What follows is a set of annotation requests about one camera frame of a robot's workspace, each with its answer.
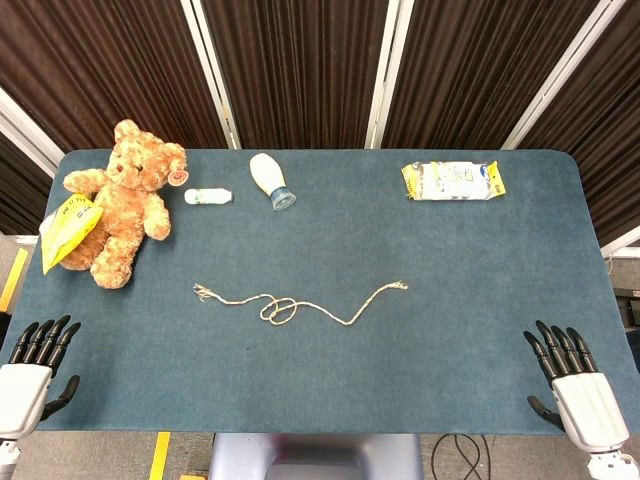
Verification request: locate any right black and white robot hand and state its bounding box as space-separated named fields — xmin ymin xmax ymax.
xmin=523 ymin=320 xmax=631 ymax=454

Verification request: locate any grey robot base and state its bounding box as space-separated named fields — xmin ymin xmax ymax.
xmin=207 ymin=432 xmax=424 ymax=480

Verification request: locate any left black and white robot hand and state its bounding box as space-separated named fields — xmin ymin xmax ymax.
xmin=0 ymin=314 xmax=82 ymax=442

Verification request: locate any black floor cable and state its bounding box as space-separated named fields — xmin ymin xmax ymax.
xmin=430 ymin=432 xmax=494 ymax=480

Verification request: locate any small white plastic bottle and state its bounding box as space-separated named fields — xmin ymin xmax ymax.
xmin=183 ymin=187 xmax=234 ymax=206

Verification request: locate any black box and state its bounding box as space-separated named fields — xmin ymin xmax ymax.
xmin=613 ymin=287 xmax=640 ymax=327

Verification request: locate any white bottle with blue cap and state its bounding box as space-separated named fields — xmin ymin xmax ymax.
xmin=249 ymin=152 xmax=297 ymax=212

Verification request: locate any beige braided rope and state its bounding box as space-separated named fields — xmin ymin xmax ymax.
xmin=193 ymin=279 xmax=409 ymax=327

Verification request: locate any brown teddy bear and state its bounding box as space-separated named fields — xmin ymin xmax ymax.
xmin=62 ymin=118 xmax=189 ymax=290

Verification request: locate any blue felt table mat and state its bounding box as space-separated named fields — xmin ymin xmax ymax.
xmin=0 ymin=148 xmax=640 ymax=435

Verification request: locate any brown pleated partition screen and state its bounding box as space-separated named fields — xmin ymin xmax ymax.
xmin=199 ymin=0 xmax=391 ymax=150
xmin=519 ymin=0 xmax=640 ymax=246
xmin=382 ymin=0 xmax=601 ymax=150
xmin=0 ymin=0 xmax=229 ymax=154

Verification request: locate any yellow snack bag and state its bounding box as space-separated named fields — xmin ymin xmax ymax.
xmin=38 ymin=192 xmax=105 ymax=276

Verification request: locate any yellow and white wipes pack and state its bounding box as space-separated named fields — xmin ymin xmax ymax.
xmin=400 ymin=160 xmax=507 ymax=202

